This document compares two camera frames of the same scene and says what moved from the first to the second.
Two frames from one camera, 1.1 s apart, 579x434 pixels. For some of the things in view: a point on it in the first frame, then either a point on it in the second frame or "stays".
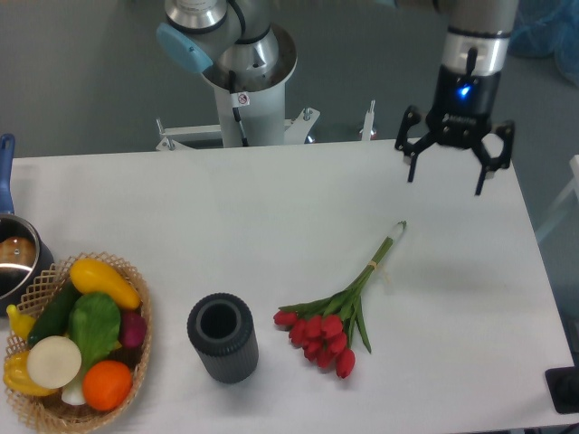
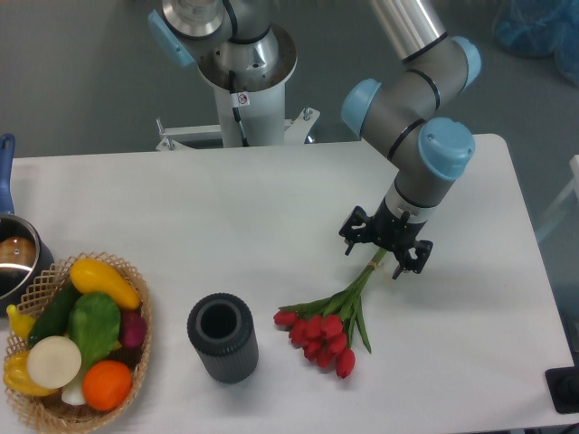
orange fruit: (107, 384) stays
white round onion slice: (53, 362) stays
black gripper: (461, 113) -> (391, 230)
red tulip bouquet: (323, 328) stays
